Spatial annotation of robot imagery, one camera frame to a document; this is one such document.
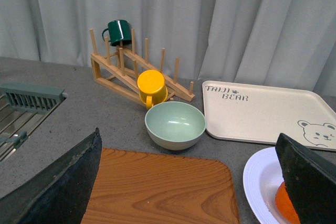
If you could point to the wooden dish rack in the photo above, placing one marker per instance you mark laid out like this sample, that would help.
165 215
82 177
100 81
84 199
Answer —
119 71

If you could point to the wooden cutting board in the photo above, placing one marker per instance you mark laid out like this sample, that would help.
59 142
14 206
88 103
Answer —
136 187

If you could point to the dark green mug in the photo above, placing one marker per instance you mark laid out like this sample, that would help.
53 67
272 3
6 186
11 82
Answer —
119 32

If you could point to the white round plate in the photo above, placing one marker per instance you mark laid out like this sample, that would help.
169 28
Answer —
261 178

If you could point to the yellow mug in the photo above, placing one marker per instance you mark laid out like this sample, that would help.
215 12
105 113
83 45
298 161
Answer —
152 88

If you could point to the cream bear tray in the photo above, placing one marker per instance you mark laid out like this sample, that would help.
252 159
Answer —
258 114

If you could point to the light green bowl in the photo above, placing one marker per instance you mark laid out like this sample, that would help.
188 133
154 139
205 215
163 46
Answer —
175 125

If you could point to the grey-green sink drainer rack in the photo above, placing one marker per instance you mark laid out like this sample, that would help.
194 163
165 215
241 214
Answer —
24 107

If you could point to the orange fruit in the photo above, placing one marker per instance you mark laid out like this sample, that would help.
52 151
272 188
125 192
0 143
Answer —
285 206

